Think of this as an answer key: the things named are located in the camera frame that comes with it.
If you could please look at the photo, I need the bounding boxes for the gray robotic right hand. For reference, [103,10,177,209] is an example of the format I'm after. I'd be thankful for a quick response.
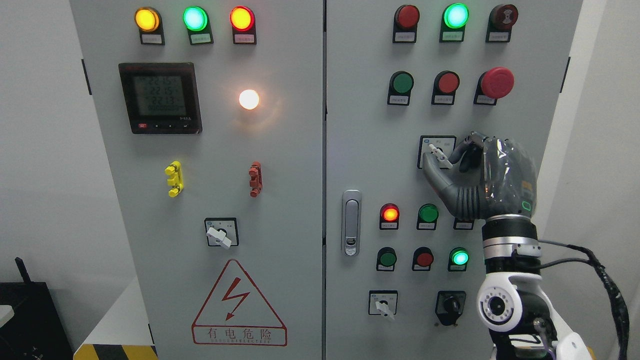
[422,131,538,220]

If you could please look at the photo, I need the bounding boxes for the green indicator lamp middle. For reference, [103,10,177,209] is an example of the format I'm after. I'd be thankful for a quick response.
[416,203,440,231]

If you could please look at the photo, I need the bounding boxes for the green indicator lamp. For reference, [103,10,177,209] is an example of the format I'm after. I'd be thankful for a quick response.
[416,203,440,231]
[182,6,214,46]
[439,2,470,43]

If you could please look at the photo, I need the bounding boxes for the lit green push button lower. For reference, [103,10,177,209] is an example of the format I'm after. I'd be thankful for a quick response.
[447,247,470,272]

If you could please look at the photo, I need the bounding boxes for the red emergency stop button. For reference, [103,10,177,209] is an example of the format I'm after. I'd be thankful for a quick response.
[473,66,515,106]

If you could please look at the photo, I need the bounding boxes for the red push button upper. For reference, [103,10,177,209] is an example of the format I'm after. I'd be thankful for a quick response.
[430,70,460,106]

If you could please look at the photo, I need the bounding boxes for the red push button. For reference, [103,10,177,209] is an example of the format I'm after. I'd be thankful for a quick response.
[411,246,434,272]
[430,70,460,106]

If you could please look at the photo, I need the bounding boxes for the red push button lower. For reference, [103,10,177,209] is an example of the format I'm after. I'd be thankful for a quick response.
[411,246,434,272]

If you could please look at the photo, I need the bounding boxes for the lit red indicator lamp middle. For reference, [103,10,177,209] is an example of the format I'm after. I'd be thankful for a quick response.
[379,203,400,230]

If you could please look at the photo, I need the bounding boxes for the green push button upper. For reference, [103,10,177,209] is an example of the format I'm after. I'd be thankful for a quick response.
[387,70,415,106]

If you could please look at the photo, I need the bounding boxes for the gray right cabinet door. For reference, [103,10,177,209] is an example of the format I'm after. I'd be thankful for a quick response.
[325,0,583,360]

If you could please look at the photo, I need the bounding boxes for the gray cabinet door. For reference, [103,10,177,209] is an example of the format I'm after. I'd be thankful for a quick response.
[325,0,583,360]
[70,0,324,360]

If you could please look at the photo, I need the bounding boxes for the dark red buzzer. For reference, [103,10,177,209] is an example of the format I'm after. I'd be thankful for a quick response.
[486,4,519,43]

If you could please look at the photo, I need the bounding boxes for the green indicator lamp top right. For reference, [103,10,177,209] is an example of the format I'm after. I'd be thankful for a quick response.
[439,2,470,43]

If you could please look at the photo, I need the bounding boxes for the red indicator lamp top right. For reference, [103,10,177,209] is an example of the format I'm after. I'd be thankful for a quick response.
[391,4,420,44]

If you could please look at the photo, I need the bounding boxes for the red terminal clip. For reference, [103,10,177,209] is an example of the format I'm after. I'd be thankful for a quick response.
[247,161,263,198]

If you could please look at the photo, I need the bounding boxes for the white glowing indicator lamp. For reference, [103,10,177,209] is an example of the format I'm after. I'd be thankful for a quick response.
[238,89,261,111]

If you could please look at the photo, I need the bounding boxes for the gray left cabinet door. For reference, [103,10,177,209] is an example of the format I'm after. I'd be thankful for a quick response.
[70,0,324,360]

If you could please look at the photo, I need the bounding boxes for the red electrical warning sticker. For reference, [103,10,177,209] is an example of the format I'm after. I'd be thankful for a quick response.
[191,259,288,347]

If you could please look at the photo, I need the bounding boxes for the orange-red indicator lamp top left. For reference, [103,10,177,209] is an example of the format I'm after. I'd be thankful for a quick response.
[230,6,258,45]

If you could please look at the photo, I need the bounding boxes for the yellow terminal clip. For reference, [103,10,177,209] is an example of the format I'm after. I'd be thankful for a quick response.
[164,161,185,198]

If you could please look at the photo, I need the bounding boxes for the green indicator lamp top left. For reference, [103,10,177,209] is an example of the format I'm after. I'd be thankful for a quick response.
[182,6,214,46]

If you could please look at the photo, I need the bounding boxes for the black digital power meter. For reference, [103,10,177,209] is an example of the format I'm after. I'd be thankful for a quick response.
[118,62,202,135]

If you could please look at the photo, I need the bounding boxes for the yellow indicator lamp top left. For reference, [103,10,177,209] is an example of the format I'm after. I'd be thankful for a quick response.
[134,6,165,46]

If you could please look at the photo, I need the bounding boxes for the black box with antenna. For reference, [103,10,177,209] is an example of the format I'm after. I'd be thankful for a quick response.
[0,257,74,360]

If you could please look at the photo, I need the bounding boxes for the black rotary key switch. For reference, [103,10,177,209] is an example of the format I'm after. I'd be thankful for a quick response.
[434,291,467,326]

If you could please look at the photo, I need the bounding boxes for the silver cabinet door handle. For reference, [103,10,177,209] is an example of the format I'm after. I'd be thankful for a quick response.
[340,189,362,256]

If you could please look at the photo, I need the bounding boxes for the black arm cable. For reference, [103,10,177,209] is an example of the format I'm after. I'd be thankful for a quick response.
[515,239,630,360]

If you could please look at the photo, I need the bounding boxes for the gray left panel rotary switch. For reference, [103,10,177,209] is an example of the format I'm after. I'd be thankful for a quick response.
[204,217,239,249]

